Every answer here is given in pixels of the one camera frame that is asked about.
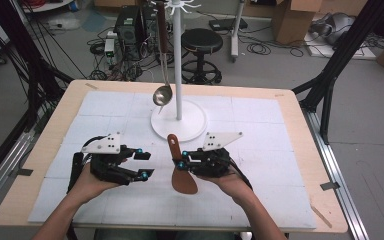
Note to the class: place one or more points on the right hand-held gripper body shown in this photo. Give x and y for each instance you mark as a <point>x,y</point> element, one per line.
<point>211,165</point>

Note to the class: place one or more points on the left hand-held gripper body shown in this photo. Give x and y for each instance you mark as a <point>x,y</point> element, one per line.
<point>108,166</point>

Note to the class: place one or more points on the brown wooden rice paddle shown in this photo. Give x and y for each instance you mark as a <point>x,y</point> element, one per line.
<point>183,185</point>

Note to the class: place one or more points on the white utensil rack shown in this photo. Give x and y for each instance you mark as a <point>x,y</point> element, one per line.
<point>186,128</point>

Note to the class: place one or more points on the person's left hand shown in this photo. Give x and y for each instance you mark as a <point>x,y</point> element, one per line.
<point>86,186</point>

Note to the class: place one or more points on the person's right hand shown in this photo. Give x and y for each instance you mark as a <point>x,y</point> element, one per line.
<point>233,188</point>

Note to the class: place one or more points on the white grid mat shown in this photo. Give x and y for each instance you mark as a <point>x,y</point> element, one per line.
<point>130,206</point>

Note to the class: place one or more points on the grey tape strip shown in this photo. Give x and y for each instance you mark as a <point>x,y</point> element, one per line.
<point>330,186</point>
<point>21,172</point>

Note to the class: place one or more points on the light wooden table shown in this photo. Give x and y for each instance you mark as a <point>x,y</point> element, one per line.
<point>298,133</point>

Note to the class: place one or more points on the white box with green light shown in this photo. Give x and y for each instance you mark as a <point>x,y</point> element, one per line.
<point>109,45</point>

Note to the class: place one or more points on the black round stool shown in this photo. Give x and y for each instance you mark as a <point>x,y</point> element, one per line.
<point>201,40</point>

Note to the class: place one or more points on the thin wooden stick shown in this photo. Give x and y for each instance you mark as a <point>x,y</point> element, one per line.
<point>320,216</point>

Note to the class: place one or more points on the white floor stand pole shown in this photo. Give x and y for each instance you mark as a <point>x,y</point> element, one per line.
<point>235,41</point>

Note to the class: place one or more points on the black computer tower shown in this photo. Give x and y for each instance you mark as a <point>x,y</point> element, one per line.
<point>130,33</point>

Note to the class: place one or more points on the black flat box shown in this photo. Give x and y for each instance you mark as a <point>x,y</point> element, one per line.
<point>223,24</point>

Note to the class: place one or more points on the open cardboard box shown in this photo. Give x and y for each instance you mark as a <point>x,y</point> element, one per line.
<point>293,23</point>

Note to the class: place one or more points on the white flat board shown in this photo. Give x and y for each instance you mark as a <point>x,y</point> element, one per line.
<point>346,53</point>

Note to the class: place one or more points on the grey bag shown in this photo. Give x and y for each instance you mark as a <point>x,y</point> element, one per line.
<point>333,28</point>

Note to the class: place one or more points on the aluminium rail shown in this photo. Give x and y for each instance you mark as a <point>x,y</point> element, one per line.
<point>3,166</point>
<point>340,173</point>

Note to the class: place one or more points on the black metal frame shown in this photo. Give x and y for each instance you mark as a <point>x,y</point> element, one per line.
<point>30,66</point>
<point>333,63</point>

